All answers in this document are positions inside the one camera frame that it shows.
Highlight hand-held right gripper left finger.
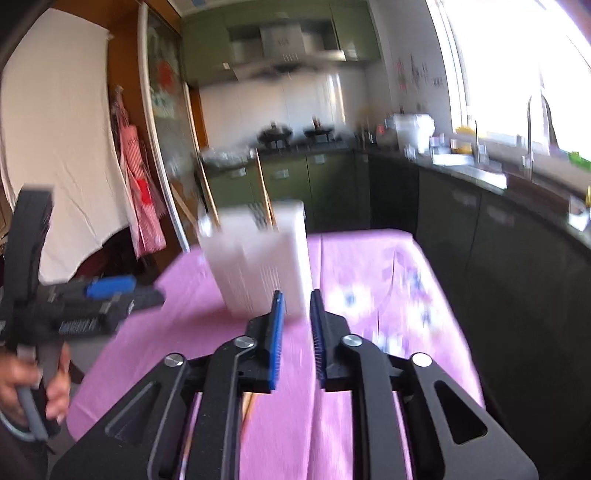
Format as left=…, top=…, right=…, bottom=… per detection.
left=50, top=290, right=286, bottom=480

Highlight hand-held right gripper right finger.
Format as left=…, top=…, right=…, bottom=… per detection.
left=308, top=289, right=539, bottom=480

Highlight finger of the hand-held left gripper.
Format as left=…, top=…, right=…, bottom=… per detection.
left=99, top=287, right=166, bottom=325
left=48, top=275, right=137, bottom=302

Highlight white plastic utensil holder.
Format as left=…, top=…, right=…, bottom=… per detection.
left=198, top=199, right=309, bottom=320

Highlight single wooden chopstick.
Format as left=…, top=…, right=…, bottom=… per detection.
left=253, top=148, right=277, bottom=230
left=196, top=161, right=221, bottom=232

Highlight person's left forearm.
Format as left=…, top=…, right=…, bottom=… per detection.
left=0, top=418, right=51, bottom=480

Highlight purple floral tablecloth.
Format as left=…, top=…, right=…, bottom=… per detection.
left=67, top=228, right=485, bottom=480

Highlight red checkered apron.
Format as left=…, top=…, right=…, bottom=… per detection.
left=111, top=85, right=168, bottom=260

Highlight white hanging sheet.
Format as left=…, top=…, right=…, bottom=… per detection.
left=0, top=8, right=139, bottom=284

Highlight green base cabinets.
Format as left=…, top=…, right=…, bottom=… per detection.
left=203, top=150, right=370, bottom=232

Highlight clear plastic bag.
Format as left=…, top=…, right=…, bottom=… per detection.
left=201, top=147, right=257, bottom=169

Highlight sliding glass door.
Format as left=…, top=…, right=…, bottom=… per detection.
left=137, top=2, right=208, bottom=252

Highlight dark base cabinets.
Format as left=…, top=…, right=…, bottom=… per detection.
left=367, top=152, right=591, bottom=480

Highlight gas stove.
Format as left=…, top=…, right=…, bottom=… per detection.
left=256, top=137, right=349, bottom=151

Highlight black lidded pot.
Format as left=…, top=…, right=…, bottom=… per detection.
left=257, top=122, right=294, bottom=148

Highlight black wok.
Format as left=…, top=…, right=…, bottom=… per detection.
left=302, top=117, right=334, bottom=143

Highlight white rice cooker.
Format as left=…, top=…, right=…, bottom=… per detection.
left=392, top=113, right=435, bottom=153
left=376, top=122, right=398, bottom=148

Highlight steel sink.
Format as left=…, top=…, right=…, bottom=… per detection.
left=431, top=154, right=509, bottom=190

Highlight small steel faucet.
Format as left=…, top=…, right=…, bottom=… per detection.
left=471, top=120, right=490, bottom=165

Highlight steel range hood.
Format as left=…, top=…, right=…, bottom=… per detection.
left=228, top=25, right=347, bottom=83

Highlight tall steel faucet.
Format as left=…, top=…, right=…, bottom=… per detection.
left=522, top=92, right=555, bottom=183

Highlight kitchen window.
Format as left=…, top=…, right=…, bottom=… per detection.
left=443, top=0, right=591, bottom=162

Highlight green wall cabinets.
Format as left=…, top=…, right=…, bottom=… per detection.
left=180, top=0, right=382, bottom=88

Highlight wall hooks with utensils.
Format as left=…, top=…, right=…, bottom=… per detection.
left=394, top=53, right=444, bottom=92

